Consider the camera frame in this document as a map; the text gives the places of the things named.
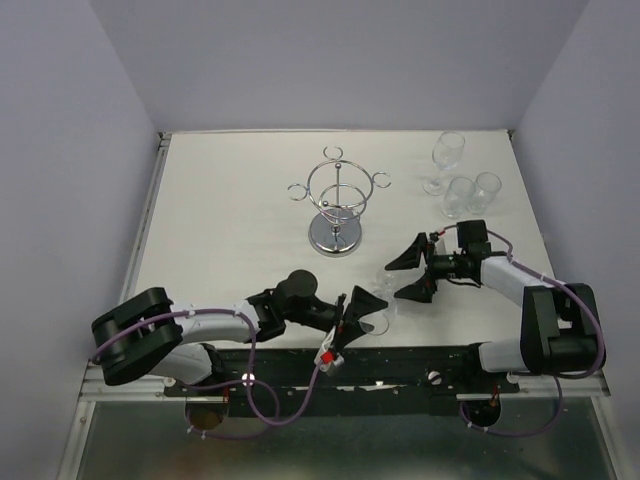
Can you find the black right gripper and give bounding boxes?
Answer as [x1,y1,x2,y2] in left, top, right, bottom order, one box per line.
[386,232,468,303]

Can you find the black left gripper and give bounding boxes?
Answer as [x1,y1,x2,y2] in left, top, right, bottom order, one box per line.
[286,287,387,353]

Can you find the clear wine glass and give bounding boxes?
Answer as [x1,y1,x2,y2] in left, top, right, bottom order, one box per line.
[357,269,401,337]
[441,177,476,219]
[466,172,502,215]
[422,131,465,196]

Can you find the clear wine glass front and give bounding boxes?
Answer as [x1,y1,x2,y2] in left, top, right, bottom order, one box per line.
[441,177,476,219]

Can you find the chrome wine glass rack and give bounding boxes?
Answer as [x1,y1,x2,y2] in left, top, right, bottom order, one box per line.
[287,146,392,258]

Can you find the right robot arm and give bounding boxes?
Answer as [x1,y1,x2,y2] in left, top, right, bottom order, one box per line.
[384,220,606,392]

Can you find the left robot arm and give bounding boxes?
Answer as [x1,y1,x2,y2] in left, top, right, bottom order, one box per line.
[91,270,396,395]

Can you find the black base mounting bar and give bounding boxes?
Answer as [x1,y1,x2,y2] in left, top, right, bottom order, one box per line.
[164,344,521,419]

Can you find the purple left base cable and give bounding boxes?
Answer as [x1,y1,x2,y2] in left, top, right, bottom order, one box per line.
[185,374,281,441]

